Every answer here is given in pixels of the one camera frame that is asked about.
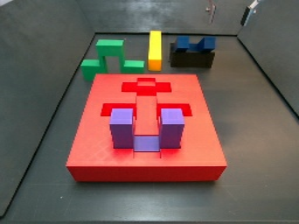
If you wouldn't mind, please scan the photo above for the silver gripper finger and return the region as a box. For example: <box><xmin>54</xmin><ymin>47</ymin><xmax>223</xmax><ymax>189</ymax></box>
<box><xmin>240</xmin><ymin>0</ymin><xmax>259</xmax><ymax>26</ymax></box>
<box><xmin>205</xmin><ymin>0</ymin><xmax>216</xmax><ymax>23</ymax></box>

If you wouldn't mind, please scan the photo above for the blue U-shaped block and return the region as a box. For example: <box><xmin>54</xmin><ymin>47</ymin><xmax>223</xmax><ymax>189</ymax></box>
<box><xmin>173</xmin><ymin>36</ymin><xmax>216</xmax><ymax>53</ymax></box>

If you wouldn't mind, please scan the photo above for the black regrasp fixture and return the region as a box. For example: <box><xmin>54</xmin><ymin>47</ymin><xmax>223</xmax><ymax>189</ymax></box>
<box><xmin>169</xmin><ymin>44</ymin><xmax>215</xmax><ymax>68</ymax></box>

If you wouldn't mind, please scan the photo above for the red base fixture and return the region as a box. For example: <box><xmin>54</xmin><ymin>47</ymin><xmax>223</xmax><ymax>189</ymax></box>
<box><xmin>67</xmin><ymin>74</ymin><xmax>227</xmax><ymax>182</ymax></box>

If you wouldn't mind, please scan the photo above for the green arch-shaped block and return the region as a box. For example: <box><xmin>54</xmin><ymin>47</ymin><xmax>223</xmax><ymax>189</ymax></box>
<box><xmin>79</xmin><ymin>38</ymin><xmax>145</xmax><ymax>82</ymax></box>

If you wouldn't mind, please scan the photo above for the purple U-shaped block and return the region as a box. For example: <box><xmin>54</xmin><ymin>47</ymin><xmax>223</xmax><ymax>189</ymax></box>
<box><xmin>109</xmin><ymin>108</ymin><xmax>184</xmax><ymax>152</ymax></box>

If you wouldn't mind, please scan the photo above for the yellow long bar block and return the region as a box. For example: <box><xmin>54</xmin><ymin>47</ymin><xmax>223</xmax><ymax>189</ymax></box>
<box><xmin>147</xmin><ymin>31</ymin><xmax>163</xmax><ymax>71</ymax></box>

